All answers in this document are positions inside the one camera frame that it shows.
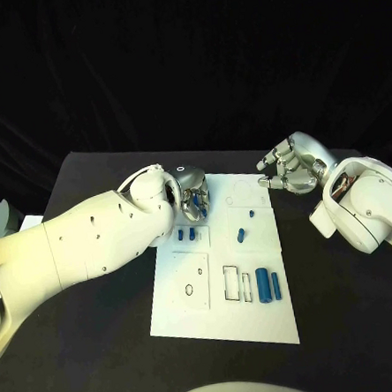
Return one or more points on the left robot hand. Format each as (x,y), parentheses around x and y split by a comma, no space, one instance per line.
(191,178)

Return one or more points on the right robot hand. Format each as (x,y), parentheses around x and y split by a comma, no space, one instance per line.
(300,171)

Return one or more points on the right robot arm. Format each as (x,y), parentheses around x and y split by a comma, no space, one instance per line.
(366,209)

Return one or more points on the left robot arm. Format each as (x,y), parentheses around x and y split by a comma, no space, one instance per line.
(86,234)

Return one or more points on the white task board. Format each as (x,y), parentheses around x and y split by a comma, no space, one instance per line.
(225,316)

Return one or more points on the blue plug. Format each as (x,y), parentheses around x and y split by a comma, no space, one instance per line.
(191,234)
(180,234)

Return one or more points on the blue short cylinder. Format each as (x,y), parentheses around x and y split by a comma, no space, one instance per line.
(241,235)

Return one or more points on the thin long blue cylinder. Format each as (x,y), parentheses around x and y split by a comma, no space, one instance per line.
(276,286)

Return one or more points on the thick long blue cylinder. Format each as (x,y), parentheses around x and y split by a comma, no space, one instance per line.
(264,285)

